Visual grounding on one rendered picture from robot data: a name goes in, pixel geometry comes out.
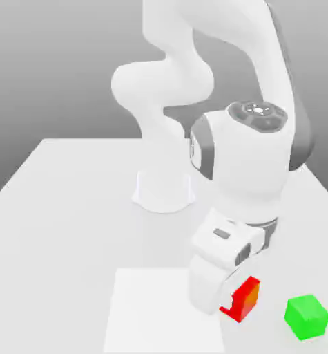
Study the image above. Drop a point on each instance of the small red cube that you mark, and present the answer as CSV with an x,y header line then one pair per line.
x,y
245,300

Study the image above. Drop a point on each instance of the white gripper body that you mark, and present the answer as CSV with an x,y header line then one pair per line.
x,y
205,284

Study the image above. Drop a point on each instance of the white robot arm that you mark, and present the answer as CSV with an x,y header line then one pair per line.
x,y
243,166

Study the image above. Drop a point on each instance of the small green cube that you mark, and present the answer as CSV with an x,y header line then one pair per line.
x,y
307,316

